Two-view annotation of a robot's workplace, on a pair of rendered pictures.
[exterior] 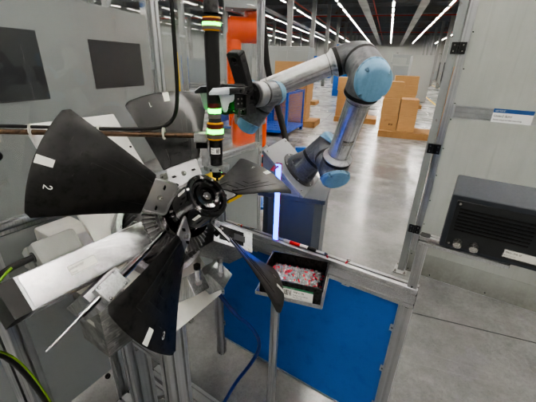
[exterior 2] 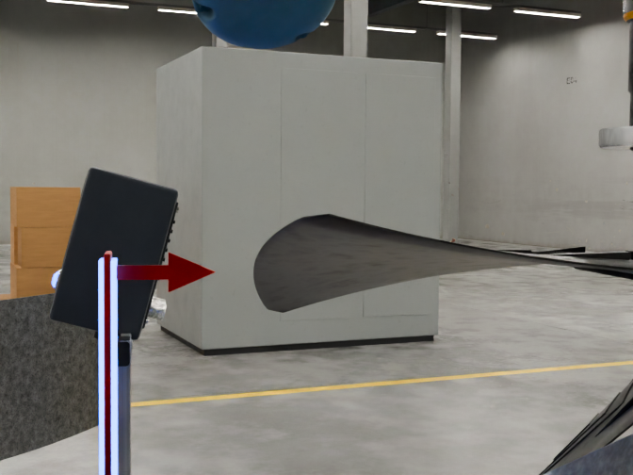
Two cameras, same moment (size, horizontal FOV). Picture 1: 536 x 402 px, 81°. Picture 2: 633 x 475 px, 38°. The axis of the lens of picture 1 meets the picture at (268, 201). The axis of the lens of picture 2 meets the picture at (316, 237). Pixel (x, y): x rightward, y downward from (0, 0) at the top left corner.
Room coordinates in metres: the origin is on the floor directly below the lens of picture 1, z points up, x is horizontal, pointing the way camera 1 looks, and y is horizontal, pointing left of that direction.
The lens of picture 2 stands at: (1.40, 0.45, 1.23)
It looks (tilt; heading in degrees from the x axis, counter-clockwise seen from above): 3 degrees down; 228
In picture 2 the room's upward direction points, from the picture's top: straight up
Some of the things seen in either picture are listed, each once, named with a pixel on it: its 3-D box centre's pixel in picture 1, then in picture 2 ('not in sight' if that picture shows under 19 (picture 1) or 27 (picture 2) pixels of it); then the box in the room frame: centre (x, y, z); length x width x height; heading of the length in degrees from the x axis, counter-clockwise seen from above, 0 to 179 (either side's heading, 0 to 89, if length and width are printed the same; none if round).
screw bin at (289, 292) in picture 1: (294, 277); not in sight; (0.91, -0.10, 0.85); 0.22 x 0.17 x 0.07; 73
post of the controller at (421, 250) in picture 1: (418, 261); (117, 421); (0.87, -0.49, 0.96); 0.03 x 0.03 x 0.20; 58
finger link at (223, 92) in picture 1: (223, 100); not in sight; (0.83, 0.12, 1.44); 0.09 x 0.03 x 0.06; 159
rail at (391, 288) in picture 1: (297, 254); not in sight; (1.09, -0.13, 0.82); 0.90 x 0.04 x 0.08; 58
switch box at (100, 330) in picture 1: (102, 315); not in sight; (0.82, 0.55, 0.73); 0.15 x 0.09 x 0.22; 58
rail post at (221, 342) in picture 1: (219, 297); not in sight; (1.32, 0.24, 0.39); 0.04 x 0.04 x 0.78; 58
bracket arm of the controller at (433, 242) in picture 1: (461, 249); (120, 337); (0.81, -0.58, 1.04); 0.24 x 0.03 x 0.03; 58
